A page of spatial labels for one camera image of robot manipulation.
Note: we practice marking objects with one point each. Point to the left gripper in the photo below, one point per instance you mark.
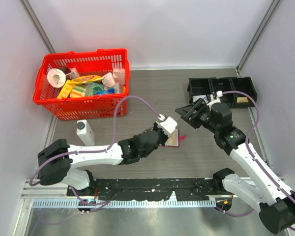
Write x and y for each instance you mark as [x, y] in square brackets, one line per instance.
[156, 127]

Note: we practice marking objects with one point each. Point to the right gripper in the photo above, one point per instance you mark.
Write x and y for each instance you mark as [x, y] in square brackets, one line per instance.
[187, 112]

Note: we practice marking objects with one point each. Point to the red leather card holder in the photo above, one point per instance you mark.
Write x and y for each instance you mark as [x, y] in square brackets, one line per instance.
[162, 135]

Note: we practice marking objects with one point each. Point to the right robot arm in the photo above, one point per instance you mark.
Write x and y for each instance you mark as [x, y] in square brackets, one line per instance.
[269, 196]

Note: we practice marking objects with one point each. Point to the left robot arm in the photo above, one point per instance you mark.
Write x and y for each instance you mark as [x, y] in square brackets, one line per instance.
[62, 163]

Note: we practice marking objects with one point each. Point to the gold card in bin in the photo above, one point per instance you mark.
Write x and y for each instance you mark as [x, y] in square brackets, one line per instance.
[242, 100]

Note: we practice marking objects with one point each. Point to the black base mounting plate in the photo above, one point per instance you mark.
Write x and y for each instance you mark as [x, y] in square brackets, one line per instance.
[153, 189]

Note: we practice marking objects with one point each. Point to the pink white box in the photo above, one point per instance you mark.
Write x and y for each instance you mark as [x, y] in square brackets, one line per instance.
[119, 75]

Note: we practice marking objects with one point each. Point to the green blue packet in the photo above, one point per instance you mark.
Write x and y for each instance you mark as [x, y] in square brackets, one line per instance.
[92, 89]

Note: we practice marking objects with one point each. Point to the red plastic shopping basket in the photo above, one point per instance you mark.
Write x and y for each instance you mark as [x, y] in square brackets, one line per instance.
[98, 62]

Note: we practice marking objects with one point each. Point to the yellow chips bag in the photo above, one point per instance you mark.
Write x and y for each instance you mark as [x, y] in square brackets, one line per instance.
[87, 79]

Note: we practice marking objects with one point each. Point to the yellow orange striped package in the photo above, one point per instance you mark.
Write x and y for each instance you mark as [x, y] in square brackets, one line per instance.
[72, 90]

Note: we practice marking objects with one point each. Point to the black tape roll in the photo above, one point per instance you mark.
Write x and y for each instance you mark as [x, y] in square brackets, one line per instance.
[65, 70]

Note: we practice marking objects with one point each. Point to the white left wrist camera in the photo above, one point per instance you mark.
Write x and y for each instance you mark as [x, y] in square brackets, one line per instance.
[167, 124]

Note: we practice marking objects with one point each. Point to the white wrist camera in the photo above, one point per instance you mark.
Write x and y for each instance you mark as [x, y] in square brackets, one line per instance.
[167, 124]
[215, 97]

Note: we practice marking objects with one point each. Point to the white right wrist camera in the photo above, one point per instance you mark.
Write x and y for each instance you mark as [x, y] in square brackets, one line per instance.
[215, 97]

